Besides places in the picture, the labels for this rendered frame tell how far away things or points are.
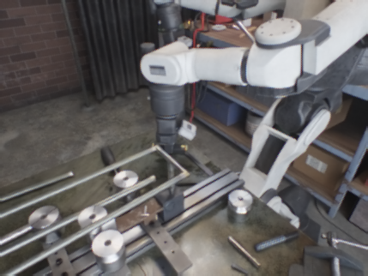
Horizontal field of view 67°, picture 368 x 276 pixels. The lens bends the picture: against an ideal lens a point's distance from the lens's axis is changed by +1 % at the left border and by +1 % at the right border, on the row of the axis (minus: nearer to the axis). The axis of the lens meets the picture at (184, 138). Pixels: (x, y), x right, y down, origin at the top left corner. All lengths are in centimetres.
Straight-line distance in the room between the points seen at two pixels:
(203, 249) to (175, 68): 37
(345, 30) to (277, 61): 13
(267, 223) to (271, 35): 38
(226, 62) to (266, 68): 8
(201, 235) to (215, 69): 34
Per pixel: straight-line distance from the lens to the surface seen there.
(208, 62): 58
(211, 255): 59
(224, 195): 65
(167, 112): 69
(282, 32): 54
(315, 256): 62
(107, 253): 50
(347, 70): 94
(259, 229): 64
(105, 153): 78
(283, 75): 56
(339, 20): 61
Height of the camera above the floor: 138
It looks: 35 degrees down
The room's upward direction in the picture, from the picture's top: straight up
